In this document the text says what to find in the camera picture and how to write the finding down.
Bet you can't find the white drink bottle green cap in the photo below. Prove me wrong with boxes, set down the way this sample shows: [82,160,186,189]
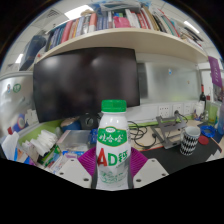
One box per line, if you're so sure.
[95,99,132,192]

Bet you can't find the wall shelf with books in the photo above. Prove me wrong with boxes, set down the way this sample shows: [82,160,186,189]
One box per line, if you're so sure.
[19,1,209,72]

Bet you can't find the small blue box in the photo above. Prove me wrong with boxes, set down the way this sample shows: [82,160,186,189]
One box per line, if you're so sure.
[89,128,99,145]

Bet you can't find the white wall power outlet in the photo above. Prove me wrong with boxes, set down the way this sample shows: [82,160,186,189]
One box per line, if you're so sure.
[184,102,194,114]
[158,104,171,118]
[172,103,184,116]

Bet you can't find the white tissue stack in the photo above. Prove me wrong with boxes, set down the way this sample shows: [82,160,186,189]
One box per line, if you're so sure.
[31,129,59,157]

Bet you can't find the black white checkered mug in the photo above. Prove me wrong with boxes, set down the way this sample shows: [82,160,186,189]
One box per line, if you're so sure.
[179,125,202,157]

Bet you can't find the grey metal laptop stand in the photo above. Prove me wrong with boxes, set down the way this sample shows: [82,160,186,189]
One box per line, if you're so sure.
[150,111,188,150]

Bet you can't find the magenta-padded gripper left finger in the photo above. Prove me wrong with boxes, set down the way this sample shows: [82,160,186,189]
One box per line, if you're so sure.
[54,146,98,190]

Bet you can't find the black power cable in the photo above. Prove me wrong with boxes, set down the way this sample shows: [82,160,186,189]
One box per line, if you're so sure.
[128,120,158,150]

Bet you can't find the flat round red coaster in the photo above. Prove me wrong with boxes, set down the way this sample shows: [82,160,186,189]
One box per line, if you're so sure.
[198,134,210,146]

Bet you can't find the purple hanging banner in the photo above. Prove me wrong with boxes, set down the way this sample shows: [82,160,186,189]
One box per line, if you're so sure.
[208,55,224,88]

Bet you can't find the ceiling lights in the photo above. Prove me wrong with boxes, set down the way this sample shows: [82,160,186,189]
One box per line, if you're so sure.
[14,4,200,64]

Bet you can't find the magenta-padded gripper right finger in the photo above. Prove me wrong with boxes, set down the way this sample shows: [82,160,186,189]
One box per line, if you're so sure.
[128,147,170,190]

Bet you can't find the coiled blue cable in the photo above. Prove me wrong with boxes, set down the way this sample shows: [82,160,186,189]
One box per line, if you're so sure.
[200,124,218,138]

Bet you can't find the black desk mat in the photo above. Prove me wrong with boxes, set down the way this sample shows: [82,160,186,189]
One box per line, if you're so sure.
[141,133,223,175]

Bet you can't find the black computer monitor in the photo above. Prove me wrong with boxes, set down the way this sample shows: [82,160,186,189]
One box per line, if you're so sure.
[32,47,141,130]

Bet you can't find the clear plastic box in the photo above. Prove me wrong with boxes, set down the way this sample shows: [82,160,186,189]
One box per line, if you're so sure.
[56,129,93,152]

